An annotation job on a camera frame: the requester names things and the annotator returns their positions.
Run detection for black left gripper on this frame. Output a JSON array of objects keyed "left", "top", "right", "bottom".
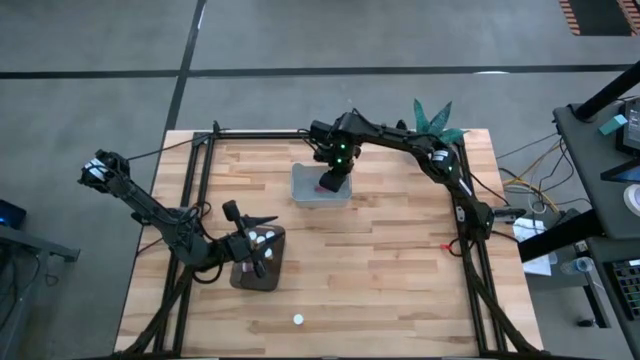
[{"left": 222, "top": 199, "right": 287, "bottom": 279}]

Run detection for white plastic bin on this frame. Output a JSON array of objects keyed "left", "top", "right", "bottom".
[{"left": 290, "top": 162, "right": 353, "bottom": 209}]

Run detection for dark translucent grey bin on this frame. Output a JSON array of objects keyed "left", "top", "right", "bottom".
[{"left": 229, "top": 224, "right": 288, "bottom": 293}]

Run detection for green artificial plant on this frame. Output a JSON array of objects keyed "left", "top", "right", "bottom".
[{"left": 412, "top": 98, "right": 469, "bottom": 146}]

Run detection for white paper sheet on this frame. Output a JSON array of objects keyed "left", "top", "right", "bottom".
[{"left": 512, "top": 217, "right": 559, "bottom": 277}]

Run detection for black stand beam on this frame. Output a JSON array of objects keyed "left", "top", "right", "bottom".
[{"left": 517, "top": 209, "right": 606, "bottom": 264}]

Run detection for grey desk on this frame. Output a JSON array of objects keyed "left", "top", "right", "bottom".
[{"left": 0, "top": 224, "right": 81, "bottom": 360}]

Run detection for dark grey side table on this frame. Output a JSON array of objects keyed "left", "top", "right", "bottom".
[{"left": 552, "top": 97, "right": 640, "bottom": 241}]

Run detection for black device blue screen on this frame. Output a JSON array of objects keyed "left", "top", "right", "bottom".
[{"left": 0, "top": 198, "right": 27, "bottom": 230}]

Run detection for clear plastic water bottle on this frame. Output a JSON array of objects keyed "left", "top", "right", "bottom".
[{"left": 559, "top": 256, "right": 594, "bottom": 275}]

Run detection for teal small box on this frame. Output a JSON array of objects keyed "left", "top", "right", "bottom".
[{"left": 599, "top": 113, "right": 629, "bottom": 136}]

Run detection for orange striped mat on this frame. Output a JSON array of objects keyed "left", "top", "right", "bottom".
[{"left": 558, "top": 0, "right": 640, "bottom": 36}]

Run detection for black stand pole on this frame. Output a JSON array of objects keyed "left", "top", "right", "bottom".
[{"left": 573, "top": 62, "right": 640, "bottom": 122}]

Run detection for dark laptop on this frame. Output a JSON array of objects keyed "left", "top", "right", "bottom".
[{"left": 599, "top": 159, "right": 640, "bottom": 184}]

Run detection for white tape roll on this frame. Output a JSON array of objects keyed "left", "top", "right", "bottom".
[{"left": 623, "top": 183, "right": 640, "bottom": 217}]

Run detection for black tablet screen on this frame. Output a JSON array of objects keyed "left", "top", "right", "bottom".
[{"left": 615, "top": 97, "right": 640, "bottom": 154}]

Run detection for black keyboard blue keys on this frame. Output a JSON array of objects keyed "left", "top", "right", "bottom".
[{"left": 607, "top": 259, "right": 640, "bottom": 321}]

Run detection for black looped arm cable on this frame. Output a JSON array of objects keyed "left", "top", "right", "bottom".
[{"left": 192, "top": 259, "right": 226, "bottom": 285}]

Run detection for black aluminium table frame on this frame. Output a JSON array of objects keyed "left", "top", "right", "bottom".
[{"left": 117, "top": 119, "right": 544, "bottom": 359}]

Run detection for thin black cable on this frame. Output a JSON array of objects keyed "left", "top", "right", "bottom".
[{"left": 124, "top": 138, "right": 204, "bottom": 162}]

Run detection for yellow cable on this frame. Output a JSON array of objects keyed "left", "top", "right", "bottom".
[{"left": 499, "top": 167, "right": 561, "bottom": 215}]

